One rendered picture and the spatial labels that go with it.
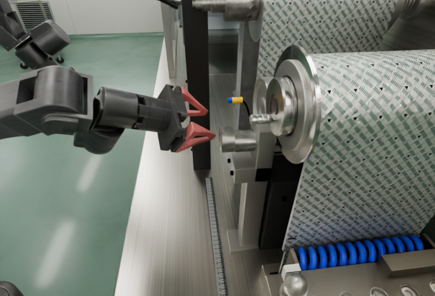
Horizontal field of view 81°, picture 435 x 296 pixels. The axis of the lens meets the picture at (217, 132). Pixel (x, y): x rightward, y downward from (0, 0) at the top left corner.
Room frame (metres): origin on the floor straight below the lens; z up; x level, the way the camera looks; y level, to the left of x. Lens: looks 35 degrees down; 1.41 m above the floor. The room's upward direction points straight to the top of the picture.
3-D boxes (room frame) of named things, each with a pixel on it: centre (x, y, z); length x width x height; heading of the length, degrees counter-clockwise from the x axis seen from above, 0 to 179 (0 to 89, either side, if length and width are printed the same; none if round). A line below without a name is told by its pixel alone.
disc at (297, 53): (0.29, -0.09, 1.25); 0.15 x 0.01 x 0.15; 7
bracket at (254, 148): (0.32, -0.05, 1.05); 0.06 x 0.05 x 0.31; 97
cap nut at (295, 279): (0.16, -0.10, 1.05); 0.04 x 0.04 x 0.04
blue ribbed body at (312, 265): (0.22, -0.23, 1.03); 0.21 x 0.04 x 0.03; 97
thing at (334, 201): (0.24, -0.22, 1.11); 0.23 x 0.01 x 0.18; 97
